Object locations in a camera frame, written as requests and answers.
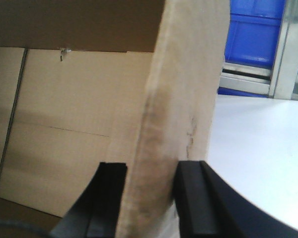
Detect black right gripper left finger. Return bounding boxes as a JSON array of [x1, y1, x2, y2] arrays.
[[50, 162, 128, 238]]

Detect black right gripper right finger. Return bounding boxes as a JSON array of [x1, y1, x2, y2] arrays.
[[173, 161, 298, 238]]

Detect brown cardboard box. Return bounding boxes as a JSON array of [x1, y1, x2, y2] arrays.
[[0, 0, 230, 238]]

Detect silver metal shelf beam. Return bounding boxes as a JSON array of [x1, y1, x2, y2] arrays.
[[219, 62, 272, 96]]

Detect blue plastic crate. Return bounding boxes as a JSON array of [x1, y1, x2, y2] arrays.
[[218, 0, 286, 97]]

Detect black cable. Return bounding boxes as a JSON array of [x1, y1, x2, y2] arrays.
[[0, 218, 53, 238]]

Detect silver metal shelf post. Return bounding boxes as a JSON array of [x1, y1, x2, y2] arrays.
[[269, 0, 298, 100]]

